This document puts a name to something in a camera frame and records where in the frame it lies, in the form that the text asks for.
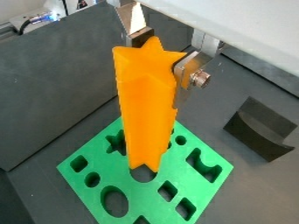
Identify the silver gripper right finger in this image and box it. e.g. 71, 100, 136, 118
171, 28, 227, 112

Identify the black curved block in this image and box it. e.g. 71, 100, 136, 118
223, 96, 298, 162

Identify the green shape-sorter board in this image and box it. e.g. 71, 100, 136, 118
57, 119, 234, 224

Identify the orange star-shaped peg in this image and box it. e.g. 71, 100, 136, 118
112, 37, 184, 172

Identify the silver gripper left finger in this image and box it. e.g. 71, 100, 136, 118
116, 1, 155, 48

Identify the grey device with cable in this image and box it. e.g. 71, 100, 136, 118
0, 0, 65, 39

